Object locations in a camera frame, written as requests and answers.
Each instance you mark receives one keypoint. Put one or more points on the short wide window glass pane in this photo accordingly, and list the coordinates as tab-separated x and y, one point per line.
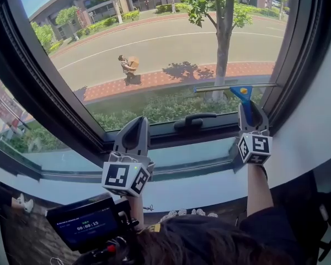
196	153

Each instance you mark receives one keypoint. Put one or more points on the white window sill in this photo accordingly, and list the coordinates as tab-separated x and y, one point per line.
196	192

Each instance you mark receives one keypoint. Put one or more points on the person's patterned shoe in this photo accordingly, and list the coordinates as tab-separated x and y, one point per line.
173	214
202	212

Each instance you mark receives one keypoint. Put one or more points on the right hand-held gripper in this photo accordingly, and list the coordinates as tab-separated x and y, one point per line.
260	146

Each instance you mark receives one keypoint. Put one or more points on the person's left forearm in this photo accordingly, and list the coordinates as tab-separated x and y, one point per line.
136	211

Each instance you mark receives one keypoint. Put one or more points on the large fixed window glass pane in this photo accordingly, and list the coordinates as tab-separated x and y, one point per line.
30	137

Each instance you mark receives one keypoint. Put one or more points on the person's right patterned shoe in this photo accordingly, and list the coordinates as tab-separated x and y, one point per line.
202	212

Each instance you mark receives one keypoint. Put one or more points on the street tree with sawn top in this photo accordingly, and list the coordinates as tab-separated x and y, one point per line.
223	51

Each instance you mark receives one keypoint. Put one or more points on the casement window glass pane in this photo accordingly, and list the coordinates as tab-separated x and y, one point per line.
168	43

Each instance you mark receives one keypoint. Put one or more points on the red notice board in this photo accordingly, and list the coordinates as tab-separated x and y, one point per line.
2	103

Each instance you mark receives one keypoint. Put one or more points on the green hedge bushes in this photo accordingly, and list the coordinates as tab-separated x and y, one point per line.
154	109

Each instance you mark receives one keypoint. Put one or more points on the black window frame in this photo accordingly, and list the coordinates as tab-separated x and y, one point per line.
44	92

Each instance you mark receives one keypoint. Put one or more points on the person's black shirt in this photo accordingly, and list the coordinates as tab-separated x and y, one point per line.
196	222

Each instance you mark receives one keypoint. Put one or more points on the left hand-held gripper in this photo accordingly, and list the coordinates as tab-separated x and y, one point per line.
118	175

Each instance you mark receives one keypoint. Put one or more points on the cardboard box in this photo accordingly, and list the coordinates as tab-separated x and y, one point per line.
133	61

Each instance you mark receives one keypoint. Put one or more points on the blue brass squeegee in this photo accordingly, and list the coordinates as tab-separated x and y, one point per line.
248	98

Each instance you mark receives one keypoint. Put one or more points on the black monitor screen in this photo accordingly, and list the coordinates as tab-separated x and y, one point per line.
85	225

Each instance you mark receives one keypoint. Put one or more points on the person's right forearm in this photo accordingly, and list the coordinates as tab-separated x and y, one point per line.
258	192

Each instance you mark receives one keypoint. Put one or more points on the brown brick building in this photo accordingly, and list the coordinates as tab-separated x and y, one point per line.
104	7

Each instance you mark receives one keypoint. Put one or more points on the person's left patterned shoe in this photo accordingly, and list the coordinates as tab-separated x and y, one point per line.
173	214

